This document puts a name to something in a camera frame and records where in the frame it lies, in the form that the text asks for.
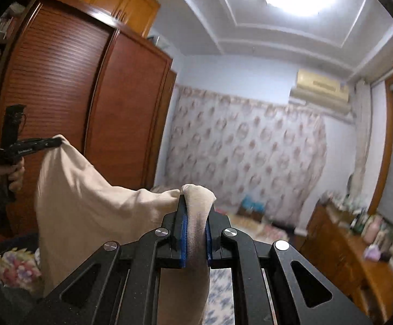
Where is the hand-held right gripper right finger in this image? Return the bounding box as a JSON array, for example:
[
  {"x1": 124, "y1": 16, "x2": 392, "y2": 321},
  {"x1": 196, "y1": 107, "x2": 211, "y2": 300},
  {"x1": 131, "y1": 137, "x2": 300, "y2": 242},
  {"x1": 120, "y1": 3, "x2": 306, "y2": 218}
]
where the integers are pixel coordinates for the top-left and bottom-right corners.
[{"x1": 205, "y1": 210, "x2": 375, "y2": 325}]

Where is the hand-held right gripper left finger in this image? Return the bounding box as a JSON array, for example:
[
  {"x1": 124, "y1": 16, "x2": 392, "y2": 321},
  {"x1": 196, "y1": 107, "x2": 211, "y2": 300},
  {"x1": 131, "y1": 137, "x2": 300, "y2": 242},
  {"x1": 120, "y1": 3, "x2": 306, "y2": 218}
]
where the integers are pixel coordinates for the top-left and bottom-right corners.
[{"x1": 42, "y1": 194, "x2": 188, "y2": 325}]

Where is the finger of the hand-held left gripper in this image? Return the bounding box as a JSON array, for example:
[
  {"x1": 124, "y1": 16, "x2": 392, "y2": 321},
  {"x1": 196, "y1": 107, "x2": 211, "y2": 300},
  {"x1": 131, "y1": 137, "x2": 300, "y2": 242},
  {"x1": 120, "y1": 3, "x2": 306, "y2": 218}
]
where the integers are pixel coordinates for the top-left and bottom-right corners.
[{"x1": 30, "y1": 137, "x2": 63, "y2": 152}]

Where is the pink printed t-shirt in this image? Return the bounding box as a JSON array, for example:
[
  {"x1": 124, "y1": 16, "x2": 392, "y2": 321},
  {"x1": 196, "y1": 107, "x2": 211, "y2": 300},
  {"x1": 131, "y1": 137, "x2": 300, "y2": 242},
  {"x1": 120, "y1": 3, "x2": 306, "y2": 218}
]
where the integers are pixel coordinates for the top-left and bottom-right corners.
[{"x1": 34, "y1": 135, "x2": 217, "y2": 325}]

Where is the person's left hand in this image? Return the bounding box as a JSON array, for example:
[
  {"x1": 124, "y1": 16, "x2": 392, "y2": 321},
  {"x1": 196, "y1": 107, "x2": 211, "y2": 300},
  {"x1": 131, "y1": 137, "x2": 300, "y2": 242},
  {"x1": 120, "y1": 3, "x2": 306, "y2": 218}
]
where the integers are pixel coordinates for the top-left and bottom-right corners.
[{"x1": 0, "y1": 158, "x2": 26, "y2": 193}]

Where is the brown louvred wooden wardrobe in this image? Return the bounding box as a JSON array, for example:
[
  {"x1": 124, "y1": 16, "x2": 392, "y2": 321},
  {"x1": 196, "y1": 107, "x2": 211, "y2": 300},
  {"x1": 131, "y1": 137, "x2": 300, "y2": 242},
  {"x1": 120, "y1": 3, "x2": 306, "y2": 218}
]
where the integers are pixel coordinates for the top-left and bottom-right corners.
[{"x1": 0, "y1": 0, "x2": 177, "y2": 238}]

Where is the teal packet bundle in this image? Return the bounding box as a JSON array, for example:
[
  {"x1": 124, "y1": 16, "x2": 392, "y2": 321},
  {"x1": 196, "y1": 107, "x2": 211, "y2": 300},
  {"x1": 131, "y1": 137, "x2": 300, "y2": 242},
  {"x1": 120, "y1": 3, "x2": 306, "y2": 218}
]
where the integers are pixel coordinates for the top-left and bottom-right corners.
[{"x1": 240, "y1": 194, "x2": 265, "y2": 215}]

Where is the blue floral bedsheet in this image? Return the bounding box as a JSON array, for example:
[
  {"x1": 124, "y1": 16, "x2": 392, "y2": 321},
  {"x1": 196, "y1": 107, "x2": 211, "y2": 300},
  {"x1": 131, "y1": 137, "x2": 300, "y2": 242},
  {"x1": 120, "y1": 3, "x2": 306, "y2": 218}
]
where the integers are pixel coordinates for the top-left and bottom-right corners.
[{"x1": 203, "y1": 267, "x2": 275, "y2": 325}]

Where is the floral quilt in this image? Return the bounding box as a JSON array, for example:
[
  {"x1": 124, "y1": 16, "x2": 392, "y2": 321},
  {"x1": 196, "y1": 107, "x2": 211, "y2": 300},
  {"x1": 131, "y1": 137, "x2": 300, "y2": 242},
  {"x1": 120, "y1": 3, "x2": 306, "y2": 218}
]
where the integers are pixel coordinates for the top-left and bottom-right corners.
[{"x1": 213, "y1": 212, "x2": 289, "y2": 244}]

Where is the sheer circle-patterned curtain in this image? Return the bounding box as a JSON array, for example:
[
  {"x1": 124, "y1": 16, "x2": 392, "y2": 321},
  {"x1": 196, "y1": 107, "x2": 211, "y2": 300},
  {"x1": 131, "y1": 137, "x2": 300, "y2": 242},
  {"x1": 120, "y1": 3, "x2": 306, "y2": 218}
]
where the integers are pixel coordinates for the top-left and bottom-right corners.
[{"x1": 164, "y1": 86, "x2": 327, "y2": 226}]

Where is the purple floral cloth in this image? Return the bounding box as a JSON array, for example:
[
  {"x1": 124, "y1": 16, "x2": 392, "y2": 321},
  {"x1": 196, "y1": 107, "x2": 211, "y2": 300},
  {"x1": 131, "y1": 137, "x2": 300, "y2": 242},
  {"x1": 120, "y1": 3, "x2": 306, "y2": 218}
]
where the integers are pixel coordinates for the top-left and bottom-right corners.
[{"x1": 0, "y1": 246, "x2": 44, "y2": 295}]

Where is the dark wooden bookshelf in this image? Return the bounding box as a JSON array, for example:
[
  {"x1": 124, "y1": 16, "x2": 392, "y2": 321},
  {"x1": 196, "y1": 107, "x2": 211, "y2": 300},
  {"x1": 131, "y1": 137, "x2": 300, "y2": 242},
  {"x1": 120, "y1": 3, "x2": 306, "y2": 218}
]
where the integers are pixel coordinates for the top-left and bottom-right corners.
[{"x1": 0, "y1": 0, "x2": 26, "y2": 116}]

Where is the wooden sideboard cabinet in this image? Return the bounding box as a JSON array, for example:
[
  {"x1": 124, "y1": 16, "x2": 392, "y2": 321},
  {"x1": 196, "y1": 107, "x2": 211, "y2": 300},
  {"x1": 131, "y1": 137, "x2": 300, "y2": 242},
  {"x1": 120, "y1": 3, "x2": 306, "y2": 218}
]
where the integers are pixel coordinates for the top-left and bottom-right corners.
[{"x1": 306, "y1": 200, "x2": 393, "y2": 325}]

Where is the pink thermos bottle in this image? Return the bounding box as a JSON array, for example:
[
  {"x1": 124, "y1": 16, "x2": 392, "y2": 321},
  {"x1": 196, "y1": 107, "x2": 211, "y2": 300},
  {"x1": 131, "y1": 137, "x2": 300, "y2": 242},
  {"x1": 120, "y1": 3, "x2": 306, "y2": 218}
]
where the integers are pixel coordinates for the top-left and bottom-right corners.
[{"x1": 362, "y1": 215, "x2": 383, "y2": 244}]

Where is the purple crumpled cloth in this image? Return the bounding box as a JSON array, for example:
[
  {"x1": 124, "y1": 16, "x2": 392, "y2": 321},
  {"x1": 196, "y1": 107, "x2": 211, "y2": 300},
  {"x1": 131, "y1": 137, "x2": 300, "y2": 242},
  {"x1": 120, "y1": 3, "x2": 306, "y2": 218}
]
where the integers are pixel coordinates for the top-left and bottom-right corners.
[{"x1": 364, "y1": 244, "x2": 382, "y2": 262}]

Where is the beige tied window curtain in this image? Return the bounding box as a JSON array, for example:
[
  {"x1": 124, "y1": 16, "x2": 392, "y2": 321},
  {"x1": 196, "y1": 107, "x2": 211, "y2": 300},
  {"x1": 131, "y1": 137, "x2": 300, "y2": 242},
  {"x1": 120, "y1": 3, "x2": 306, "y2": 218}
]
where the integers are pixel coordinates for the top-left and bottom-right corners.
[{"x1": 349, "y1": 79, "x2": 370, "y2": 190}]

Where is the beige wall air conditioner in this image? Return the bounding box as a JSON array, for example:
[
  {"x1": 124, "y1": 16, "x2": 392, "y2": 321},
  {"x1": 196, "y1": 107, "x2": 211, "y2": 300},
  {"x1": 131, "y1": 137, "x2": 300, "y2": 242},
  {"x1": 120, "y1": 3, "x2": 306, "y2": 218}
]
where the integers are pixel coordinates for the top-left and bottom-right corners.
[{"x1": 288, "y1": 69, "x2": 353, "y2": 121}]

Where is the wooden window frame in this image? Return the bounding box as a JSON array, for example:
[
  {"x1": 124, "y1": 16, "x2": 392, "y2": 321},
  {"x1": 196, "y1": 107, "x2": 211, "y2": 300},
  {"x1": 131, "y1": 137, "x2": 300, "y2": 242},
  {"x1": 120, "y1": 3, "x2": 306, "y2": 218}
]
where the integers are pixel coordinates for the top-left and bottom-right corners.
[{"x1": 367, "y1": 71, "x2": 393, "y2": 217}]

